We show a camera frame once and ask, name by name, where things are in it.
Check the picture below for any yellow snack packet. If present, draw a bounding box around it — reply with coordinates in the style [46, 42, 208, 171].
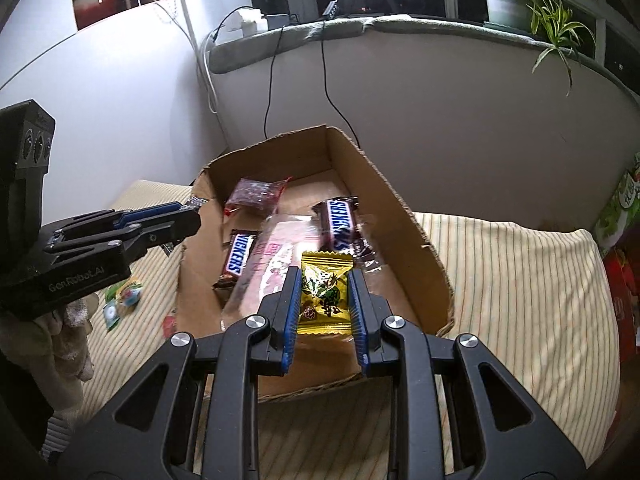
[296, 251, 353, 336]

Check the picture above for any striped yellow tablecloth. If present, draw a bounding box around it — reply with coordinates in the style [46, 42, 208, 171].
[82, 177, 623, 480]

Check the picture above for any white power adapter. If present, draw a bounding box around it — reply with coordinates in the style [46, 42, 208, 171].
[234, 6, 267, 37]

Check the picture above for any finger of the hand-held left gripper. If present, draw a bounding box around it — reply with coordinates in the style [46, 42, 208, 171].
[44, 208, 202, 267]
[52, 201, 185, 241]

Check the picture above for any white cable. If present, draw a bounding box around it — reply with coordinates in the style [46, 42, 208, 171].
[197, 40, 221, 113]

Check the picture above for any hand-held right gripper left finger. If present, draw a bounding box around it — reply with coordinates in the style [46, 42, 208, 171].
[57, 266, 303, 480]

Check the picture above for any black cable with controller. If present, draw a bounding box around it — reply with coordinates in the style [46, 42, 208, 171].
[320, 0, 376, 150]

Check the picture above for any clear pink snack packet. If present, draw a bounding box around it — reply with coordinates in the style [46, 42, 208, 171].
[220, 210, 386, 333]

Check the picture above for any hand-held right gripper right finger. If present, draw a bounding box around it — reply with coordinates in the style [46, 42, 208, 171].
[347, 269, 586, 480]

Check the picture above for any large brown chocolate bar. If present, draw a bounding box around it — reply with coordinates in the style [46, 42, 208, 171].
[312, 196, 373, 261]

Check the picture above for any potted spider plant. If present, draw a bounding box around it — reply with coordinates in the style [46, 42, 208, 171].
[447, 0, 596, 98]

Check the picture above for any green wrapped candy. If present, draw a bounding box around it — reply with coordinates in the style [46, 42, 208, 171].
[107, 280, 144, 311]

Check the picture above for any green printed box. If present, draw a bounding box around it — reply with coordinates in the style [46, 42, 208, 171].
[594, 154, 640, 252]

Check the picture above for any red printed box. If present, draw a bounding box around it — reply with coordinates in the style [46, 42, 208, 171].
[602, 246, 640, 363]

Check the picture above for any small brown chocolate bar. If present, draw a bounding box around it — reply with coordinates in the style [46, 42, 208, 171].
[212, 230, 261, 291]

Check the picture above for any cardboard box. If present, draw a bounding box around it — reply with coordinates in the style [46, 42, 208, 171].
[172, 125, 456, 401]

